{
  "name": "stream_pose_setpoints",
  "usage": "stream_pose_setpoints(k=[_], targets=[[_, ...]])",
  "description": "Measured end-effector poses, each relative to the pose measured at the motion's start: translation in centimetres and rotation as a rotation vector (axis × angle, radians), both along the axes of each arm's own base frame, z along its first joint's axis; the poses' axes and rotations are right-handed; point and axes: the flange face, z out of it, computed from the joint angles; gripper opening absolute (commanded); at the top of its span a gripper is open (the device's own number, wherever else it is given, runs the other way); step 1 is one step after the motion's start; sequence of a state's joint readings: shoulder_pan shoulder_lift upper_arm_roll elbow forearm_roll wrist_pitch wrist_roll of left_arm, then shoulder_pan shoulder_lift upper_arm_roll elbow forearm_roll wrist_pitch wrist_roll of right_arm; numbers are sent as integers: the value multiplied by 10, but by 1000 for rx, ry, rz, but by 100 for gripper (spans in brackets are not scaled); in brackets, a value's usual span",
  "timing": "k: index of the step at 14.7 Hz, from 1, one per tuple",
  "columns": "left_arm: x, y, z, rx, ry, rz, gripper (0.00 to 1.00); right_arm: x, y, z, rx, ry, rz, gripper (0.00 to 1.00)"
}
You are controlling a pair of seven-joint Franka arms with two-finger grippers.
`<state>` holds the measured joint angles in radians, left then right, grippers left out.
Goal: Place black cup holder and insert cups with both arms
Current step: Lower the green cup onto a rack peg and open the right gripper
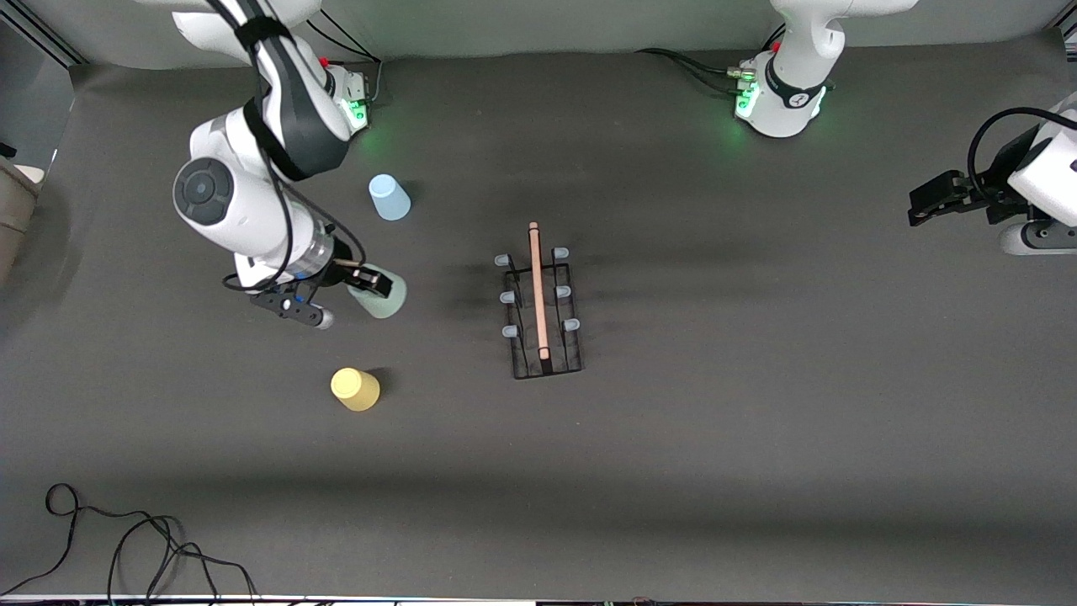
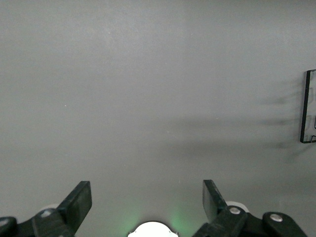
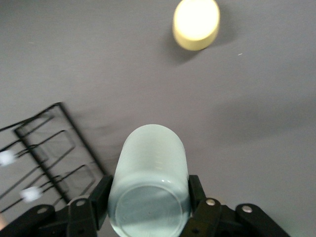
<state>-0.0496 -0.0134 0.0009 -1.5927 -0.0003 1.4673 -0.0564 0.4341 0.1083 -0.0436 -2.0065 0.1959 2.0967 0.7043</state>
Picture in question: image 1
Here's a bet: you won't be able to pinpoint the pale green plastic cup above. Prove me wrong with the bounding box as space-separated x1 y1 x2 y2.
348 268 409 320

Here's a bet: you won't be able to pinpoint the yellow plastic cup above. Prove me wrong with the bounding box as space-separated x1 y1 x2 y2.
330 368 381 412

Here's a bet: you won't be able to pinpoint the black wire cup holder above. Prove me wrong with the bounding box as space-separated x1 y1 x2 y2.
495 221 586 380

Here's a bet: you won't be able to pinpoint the light blue plastic cup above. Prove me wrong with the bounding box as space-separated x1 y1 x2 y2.
369 174 412 222

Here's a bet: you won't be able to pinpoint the dark grey table cover sheet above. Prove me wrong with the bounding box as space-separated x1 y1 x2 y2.
0 29 1077 603

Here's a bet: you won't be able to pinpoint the beige background object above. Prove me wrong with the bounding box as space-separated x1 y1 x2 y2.
0 156 45 285

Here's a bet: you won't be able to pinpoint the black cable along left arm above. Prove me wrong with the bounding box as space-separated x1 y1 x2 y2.
966 107 1077 199

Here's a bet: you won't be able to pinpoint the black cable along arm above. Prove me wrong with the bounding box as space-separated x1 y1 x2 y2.
206 0 367 291
966 107 1077 199

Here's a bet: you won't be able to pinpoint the black cable along right arm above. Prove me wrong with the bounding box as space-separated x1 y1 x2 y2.
206 0 367 291

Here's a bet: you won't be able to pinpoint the black right arm base cables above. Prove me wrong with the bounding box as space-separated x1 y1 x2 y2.
307 17 385 106

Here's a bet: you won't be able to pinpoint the black arm base cables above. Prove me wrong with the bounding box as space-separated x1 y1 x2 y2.
635 46 750 93
307 17 385 106

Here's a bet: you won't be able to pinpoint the black left arm base cables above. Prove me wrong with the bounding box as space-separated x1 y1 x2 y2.
635 46 750 93

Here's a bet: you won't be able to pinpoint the thin black loose cable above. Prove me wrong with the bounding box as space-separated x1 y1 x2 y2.
0 482 258 603

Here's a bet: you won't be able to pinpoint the dark metal frame bar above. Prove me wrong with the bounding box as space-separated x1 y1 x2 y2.
0 0 87 68

